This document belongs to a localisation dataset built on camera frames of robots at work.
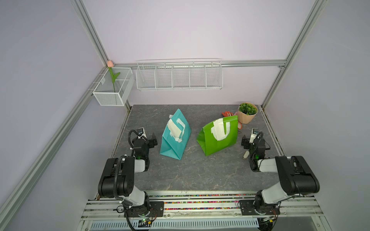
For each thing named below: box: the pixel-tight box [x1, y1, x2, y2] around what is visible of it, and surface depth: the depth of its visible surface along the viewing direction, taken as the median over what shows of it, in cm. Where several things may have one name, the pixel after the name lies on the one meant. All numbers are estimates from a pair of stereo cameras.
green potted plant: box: [238, 102, 258, 116], surface depth 101 cm
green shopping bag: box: [196, 115, 239, 157], surface depth 90 cm
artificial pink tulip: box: [106, 60, 121, 93], surface depth 92 cm
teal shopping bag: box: [159, 108, 191, 161], surface depth 89 cm
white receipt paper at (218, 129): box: [211, 118, 231, 142], surface depth 87 cm
